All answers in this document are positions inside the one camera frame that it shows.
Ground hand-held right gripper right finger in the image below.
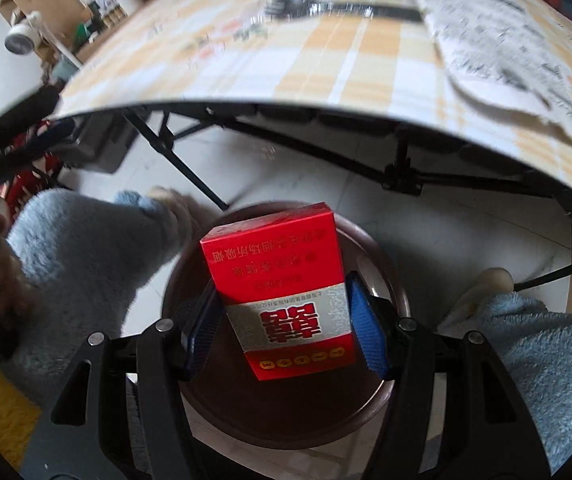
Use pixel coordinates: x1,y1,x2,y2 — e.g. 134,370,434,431
345,270,552,480

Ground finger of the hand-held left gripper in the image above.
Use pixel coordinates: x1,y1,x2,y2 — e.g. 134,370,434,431
0,86,62,136
0,120,77,171

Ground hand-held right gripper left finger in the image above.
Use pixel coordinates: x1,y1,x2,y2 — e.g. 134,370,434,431
18,282,224,480

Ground red cigarette box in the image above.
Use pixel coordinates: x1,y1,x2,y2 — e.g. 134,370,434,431
200,202,358,382

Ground dark brown trash bin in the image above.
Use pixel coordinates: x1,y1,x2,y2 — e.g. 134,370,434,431
158,202,412,448

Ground red patterned cloth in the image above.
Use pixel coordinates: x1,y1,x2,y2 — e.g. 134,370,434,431
0,125,67,216

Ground white round device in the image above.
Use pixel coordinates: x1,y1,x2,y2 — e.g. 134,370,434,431
5,12,44,56

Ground black plastic box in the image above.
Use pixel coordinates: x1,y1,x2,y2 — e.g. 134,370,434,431
66,115,138,174

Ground box of brown bottles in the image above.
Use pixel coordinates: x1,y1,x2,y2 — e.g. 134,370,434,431
101,2,124,28

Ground beige slipper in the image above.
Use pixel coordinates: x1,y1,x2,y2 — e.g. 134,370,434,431
448,267,514,321
146,185,217,241

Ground person's right leg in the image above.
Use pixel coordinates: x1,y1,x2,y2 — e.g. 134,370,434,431
436,290,572,476

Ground yellow plaid floral tablecloth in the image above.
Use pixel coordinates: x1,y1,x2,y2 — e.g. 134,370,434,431
48,0,572,211

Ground torn newspaper sheet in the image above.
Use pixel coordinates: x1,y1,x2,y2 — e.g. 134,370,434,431
396,0,572,151

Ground black folding table frame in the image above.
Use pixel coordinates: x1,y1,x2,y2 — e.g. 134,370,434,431
121,102,572,291

